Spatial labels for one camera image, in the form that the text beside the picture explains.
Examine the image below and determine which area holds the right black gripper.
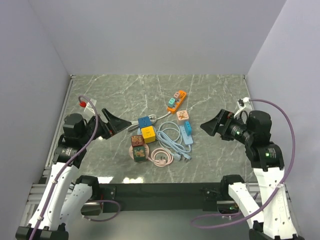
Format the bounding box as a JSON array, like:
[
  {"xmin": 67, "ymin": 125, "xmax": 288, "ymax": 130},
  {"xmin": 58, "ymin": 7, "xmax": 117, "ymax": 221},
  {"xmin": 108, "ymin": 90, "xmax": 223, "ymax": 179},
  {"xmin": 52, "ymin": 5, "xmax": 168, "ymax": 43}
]
[{"xmin": 199, "ymin": 107, "xmax": 253, "ymax": 144}]

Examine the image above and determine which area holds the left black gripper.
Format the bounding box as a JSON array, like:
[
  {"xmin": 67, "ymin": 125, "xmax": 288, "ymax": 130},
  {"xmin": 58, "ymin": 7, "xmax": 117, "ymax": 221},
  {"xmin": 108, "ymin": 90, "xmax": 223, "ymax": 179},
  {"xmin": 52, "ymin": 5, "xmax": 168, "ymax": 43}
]
[{"xmin": 79, "ymin": 108, "xmax": 132, "ymax": 144}]

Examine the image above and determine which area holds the red-brown cube socket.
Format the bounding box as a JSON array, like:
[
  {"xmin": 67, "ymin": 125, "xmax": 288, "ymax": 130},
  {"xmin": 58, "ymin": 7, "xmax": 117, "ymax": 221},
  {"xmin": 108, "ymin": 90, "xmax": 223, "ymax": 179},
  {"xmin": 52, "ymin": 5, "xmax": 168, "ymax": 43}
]
[{"xmin": 131, "ymin": 135, "xmax": 145, "ymax": 148}]

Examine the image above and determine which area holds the bright blue plug adapter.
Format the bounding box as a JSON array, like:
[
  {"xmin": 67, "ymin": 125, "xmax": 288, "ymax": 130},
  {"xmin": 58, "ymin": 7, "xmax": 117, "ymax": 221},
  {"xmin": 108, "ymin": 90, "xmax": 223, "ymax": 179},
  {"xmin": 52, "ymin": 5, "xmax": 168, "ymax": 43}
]
[{"xmin": 183, "ymin": 121, "xmax": 192, "ymax": 136}]

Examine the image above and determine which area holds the pink round socket base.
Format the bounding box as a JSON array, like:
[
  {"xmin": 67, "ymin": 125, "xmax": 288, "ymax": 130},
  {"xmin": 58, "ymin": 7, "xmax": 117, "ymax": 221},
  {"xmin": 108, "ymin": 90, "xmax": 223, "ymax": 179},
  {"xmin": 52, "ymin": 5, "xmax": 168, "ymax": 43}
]
[{"xmin": 128, "ymin": 144, "xmax": 150, "ymax": 161}]

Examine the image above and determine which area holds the blue cube socket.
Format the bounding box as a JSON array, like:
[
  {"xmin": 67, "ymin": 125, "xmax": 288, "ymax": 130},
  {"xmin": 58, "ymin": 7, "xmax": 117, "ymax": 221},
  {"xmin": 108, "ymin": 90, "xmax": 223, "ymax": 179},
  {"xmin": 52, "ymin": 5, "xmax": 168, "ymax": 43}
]
[{"xmin": 138, "ymin": 116, "xmax": 152, "ymax": 129}]

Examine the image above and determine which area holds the light blue power strip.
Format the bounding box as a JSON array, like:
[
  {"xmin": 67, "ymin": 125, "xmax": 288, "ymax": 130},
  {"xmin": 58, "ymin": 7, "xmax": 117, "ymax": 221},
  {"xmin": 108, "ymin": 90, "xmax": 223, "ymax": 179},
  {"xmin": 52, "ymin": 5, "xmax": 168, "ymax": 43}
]
[{"xmin": 179, "ymin": 125, "xmax": 194, "ymax": 145}]

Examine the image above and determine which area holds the yellow cube socket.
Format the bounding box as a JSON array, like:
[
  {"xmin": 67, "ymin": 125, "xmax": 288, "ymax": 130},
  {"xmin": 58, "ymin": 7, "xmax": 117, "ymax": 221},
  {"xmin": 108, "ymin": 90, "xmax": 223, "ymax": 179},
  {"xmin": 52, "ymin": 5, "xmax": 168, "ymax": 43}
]
[{"xmin": 141, "ymin": 126, "xmax": 156, "ymax": 144}]

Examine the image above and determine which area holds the peach cube socket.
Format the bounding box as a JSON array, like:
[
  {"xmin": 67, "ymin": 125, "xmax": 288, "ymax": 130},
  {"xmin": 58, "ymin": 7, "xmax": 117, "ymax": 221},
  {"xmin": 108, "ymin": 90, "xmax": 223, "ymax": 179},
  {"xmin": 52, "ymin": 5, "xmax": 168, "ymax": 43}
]
[{"xmin": 176, "ymin": 110, "xmax": 189, "ymax": 126}]

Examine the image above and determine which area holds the dark green cube socket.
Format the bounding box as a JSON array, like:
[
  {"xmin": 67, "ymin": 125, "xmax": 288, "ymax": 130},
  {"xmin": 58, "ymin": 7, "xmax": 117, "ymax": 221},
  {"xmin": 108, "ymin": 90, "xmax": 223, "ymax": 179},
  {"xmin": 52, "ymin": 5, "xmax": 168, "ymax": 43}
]
[{"xmin": 132, "ymin": 146, "xmax": 147, "ymax": 163}]

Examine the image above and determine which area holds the light blue strip cable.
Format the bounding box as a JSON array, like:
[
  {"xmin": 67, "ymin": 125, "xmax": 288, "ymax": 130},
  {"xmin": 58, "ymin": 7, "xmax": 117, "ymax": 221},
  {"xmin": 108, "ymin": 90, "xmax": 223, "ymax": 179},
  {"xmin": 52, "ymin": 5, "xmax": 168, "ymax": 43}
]
[{"xmin": 156, "ymin": 121, "xmax": 192, "ymax": 161}]

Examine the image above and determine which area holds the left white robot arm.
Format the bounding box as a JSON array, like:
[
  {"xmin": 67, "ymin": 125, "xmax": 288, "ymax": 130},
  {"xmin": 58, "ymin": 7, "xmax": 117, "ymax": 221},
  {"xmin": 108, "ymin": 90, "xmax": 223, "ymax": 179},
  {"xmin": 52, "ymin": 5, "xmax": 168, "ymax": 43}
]
[{"xmin": 15, "ymin": 108, "xmax": 131, "ymax": 240}]

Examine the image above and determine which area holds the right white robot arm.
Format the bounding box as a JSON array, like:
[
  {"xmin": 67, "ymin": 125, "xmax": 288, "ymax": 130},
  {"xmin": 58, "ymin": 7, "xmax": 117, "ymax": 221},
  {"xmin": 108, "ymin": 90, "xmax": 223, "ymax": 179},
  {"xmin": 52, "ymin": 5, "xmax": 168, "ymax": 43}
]
[{"xmin": 200, "ymin": 109, "xmax": 303, "ymax": 240}]

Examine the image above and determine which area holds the teal plug adapter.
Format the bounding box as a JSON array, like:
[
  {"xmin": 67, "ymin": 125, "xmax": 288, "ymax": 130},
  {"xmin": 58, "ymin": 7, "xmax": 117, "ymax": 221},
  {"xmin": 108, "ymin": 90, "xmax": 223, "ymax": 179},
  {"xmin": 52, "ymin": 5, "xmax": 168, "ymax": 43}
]
[{"xmin": 168, "ymin": 98, "xmax": 176, "ymax": 108}]

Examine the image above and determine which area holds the pink plug adapter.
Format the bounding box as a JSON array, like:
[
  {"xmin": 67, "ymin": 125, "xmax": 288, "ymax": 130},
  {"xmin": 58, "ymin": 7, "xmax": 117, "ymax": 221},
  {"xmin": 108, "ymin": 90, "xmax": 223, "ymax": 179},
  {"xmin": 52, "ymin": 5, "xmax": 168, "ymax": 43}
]
[{"xmin": 173, "ymin": 91, "xmax": 180, "ymax": 100}]

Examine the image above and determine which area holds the orange power strip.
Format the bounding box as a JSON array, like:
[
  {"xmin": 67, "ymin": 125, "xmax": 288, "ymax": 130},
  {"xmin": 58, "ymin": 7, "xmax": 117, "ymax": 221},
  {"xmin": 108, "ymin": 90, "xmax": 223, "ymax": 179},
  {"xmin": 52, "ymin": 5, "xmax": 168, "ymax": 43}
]
[{"xmin": 167, "ymin": 90, "xmax": 187, "ymax": 114}]

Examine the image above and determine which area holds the black base beam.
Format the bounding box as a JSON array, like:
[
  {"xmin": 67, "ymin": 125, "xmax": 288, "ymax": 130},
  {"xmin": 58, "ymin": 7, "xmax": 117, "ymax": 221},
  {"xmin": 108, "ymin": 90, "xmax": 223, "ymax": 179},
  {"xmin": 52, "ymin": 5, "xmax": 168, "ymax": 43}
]
[{"xmin": 80, "ymin": 182, "xmax": 238, "ymax": 217}]

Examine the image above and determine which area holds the white power cable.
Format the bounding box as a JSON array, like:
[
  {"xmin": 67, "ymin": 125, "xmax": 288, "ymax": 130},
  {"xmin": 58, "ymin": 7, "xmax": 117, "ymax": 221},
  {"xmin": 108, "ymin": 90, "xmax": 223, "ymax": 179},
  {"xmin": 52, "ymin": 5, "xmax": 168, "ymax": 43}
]
[{"xmin": 127, "ymin": 112, "xmax": 172, "ymax": 133}]

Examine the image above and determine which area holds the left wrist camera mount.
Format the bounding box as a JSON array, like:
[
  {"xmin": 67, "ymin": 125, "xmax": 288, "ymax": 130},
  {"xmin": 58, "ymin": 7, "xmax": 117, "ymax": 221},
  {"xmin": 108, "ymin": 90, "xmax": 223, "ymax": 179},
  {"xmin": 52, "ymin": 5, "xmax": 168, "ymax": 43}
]
[{"xmin": 78, "ymin": 99, "xmax": 95, "ymax": 118}]

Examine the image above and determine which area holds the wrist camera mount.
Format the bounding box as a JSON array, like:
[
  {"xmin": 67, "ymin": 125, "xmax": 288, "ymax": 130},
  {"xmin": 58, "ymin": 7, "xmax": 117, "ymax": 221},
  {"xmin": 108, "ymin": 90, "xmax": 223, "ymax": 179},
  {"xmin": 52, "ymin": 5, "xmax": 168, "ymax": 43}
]
[
  {"xmin": 78, "ymin": 99, "xmax": 95, "ymax": 118},
  {"xmin": 234, "ymin": 97, "xmax": 253, "ymax": 119}
]

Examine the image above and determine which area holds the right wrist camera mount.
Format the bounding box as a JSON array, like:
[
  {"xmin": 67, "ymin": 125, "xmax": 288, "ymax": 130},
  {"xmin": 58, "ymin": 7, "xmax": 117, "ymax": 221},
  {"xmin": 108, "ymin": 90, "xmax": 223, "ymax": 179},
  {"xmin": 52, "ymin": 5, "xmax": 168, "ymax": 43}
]
[{"xmin": 234, "ymin": 97, "xmax": 253, "ymax": 119}]

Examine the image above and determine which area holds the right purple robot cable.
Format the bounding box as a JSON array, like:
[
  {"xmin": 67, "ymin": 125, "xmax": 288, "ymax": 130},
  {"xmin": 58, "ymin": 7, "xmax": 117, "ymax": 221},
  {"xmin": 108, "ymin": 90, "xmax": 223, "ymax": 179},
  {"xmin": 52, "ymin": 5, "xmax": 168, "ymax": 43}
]
[{"xmin": 190, "ymin": 98, "xmax": 296, "ymax": 229}]

